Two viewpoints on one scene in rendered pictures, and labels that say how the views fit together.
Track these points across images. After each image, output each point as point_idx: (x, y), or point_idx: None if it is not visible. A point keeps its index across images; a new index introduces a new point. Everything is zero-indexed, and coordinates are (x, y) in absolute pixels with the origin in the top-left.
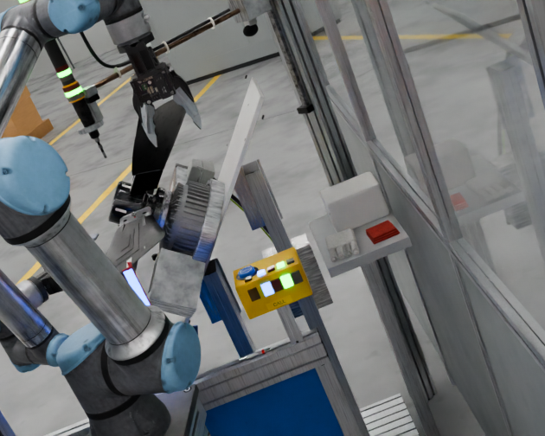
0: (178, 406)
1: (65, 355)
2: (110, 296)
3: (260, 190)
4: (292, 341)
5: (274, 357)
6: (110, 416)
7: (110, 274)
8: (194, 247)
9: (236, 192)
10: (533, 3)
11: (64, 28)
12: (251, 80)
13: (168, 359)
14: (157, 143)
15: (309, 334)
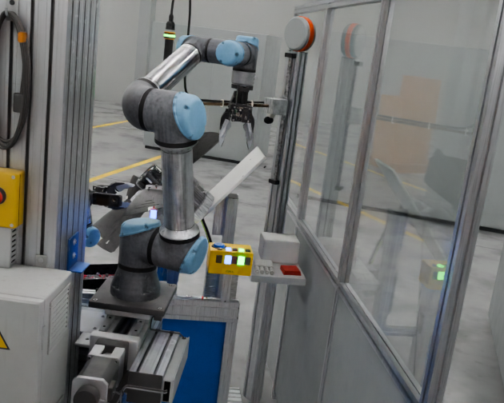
0: (165, 289)
1: (131, 225)
2: (186, 200)
3: (232, 212)
4: (222, 299)
5: (207, 304)
6: (134, 272)
7: (191, 189)
8: None
9: (215, 206)
10: (479, 145)
11: (221, 59)
12: (256, 147)
13: (193, 250)
14: (222, 144)
15: (233, 301)
